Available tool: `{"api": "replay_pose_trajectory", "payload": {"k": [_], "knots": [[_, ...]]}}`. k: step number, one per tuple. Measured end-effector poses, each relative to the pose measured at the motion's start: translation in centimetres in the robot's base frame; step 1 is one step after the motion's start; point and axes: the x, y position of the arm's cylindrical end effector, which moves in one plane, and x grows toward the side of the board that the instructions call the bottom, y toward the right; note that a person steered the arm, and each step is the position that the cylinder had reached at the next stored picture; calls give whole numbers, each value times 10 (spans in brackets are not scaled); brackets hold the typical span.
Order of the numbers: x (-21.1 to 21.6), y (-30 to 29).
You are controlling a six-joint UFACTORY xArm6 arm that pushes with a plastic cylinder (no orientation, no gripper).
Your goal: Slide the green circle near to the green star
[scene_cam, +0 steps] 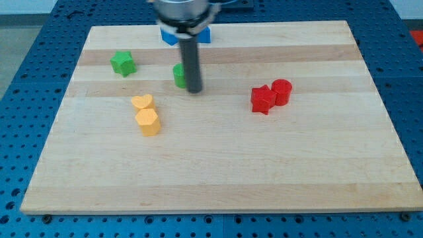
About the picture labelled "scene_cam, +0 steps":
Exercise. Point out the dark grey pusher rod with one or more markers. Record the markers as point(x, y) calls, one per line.
point(191, 64)

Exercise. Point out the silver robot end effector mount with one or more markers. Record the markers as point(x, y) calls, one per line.
point(185, 17)

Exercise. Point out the green cylinder block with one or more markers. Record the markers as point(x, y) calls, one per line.
point(178, 74)

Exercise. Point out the green star block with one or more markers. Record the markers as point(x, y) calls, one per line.
point(123, 63)

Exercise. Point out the red star block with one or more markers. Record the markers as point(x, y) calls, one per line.
point(262, 99)

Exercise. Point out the blue block right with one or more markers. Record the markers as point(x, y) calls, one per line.
point(205, 36)

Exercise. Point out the blue block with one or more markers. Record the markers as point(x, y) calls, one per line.
point(205, 36)
point(168, 38)

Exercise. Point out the blue block left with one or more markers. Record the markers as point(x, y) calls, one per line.
point(168, 38)

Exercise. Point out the yellow heart block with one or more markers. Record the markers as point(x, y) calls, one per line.
point(143, 102)

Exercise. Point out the yellow hexagon block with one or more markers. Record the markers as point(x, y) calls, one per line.
point(148, 121)

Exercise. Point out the red cylinder block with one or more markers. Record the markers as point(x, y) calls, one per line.
point(282, 88)

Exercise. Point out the wooden board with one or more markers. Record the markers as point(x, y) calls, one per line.
point(331, 148)

